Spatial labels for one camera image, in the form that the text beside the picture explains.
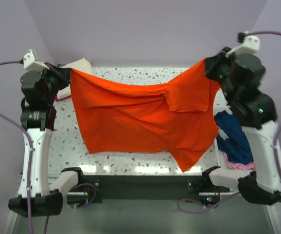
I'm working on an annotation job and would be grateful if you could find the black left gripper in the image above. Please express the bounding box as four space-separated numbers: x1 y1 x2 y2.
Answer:
38 61 72 103

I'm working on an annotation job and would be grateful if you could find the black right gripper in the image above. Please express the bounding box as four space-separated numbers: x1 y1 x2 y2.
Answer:
202 45 236 100

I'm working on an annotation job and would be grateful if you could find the orange t-shirt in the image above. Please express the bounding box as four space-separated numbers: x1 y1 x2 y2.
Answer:
71 60 219 172

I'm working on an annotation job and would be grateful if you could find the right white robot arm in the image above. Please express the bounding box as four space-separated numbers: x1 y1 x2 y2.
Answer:
201 47 281 205

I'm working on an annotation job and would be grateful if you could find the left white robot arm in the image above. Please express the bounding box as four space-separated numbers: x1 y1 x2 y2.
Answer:
8 63 85 217

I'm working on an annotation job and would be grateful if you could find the folded cream t-shirt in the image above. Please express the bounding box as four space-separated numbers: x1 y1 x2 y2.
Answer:
57 58 94 101

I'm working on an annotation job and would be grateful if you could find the navy blue t-shirt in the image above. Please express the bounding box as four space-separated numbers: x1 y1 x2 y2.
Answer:
214 111 254 164

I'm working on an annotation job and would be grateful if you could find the pink t-shirt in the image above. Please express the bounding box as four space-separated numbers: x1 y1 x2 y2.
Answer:
223 153 256 170

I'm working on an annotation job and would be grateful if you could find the white perforated laundry basket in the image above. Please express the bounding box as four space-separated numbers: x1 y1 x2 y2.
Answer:
213 90 257 171

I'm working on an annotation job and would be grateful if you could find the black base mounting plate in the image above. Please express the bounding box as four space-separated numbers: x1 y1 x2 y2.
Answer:
66 175 230 208

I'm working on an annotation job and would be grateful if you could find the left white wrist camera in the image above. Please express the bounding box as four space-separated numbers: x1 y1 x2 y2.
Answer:
20 49 49 71

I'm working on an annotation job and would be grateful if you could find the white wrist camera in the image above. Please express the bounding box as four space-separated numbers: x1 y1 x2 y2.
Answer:
20 49 49 71
225 31 260 58

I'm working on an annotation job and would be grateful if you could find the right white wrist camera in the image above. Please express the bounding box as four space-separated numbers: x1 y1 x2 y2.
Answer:
225 31 260 58

